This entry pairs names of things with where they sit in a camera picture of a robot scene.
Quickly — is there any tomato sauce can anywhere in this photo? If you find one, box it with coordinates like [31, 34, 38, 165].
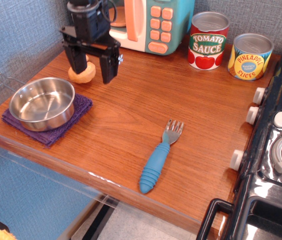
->
[188, 11, 230, 71]

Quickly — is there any orange toy chicken piece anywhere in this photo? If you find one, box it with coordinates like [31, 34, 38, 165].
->
[68, 55, 96, 84]

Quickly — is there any stainless steel pan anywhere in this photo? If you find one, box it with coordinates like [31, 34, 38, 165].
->
[0, 73, 75, 132]

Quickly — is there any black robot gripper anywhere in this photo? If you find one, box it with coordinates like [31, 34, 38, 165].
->
[60, 0, 120, 84]

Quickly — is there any white stove knob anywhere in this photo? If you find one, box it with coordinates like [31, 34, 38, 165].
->
[230, 149, 244, 171]
[253, 87, 266, 105]
[246, 106, 259, 125]

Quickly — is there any blue handled fork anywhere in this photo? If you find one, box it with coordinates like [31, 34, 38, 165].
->
[139, 119, 184, 194]

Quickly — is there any toy microwave teal and white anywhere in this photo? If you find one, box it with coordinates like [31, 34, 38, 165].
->
[109, 0, 195, 56]

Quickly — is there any pineapple slices can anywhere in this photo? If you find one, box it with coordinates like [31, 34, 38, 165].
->
[228, 33, 274, 81]

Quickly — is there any white stove knob middle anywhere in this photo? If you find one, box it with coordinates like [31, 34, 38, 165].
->
[246, 106, 259, 125]

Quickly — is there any black oven door handle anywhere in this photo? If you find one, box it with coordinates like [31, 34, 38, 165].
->
[196, 198, 234, 240]

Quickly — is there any purple folded cloth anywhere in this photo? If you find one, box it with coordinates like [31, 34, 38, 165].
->
[1, 93, 93, 147]

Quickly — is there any black toy stove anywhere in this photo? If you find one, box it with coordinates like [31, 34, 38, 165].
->
[219, 55, 282, 240]

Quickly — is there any white round stove button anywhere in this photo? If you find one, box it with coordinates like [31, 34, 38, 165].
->
[273, 111, 282, 128]

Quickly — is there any orange object bottom left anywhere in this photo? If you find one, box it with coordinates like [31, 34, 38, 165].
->
[0, 230, 16, 240]

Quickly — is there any white stove knob top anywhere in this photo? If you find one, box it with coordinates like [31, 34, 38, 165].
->
[253, 87, 266, 105]

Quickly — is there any white stove knob bottom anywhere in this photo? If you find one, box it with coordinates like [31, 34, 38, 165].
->
[230, 149, 244, 171]

